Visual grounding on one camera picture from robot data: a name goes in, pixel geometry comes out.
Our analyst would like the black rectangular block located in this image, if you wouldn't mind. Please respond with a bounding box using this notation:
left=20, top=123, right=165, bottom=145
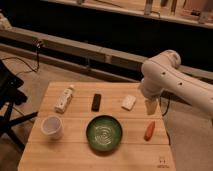
left=91, top=94, right=101, bottom=112

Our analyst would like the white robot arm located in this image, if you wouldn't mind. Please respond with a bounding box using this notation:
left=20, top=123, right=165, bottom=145
left=141, top=50, right=213, bottom=118

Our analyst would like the green ceramic bowl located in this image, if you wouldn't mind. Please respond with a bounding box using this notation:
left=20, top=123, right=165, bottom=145
left=86, top=115, right=123, bottom=152

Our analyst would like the black cable on floor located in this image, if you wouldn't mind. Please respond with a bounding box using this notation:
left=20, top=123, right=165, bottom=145
left=0, top=39, right=45, bottom=75

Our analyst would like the white rectangular block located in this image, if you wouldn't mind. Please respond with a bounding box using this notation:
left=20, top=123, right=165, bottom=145
left=121, top=95, right=136, bottom=111

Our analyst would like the orange carrot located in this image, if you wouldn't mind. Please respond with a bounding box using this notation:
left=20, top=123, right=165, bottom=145
left=144, top=122, right=155, bottom=141

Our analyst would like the white plastic bottle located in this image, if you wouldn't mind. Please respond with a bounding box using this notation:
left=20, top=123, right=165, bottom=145
left=54, top=85, right=74, bottom=113

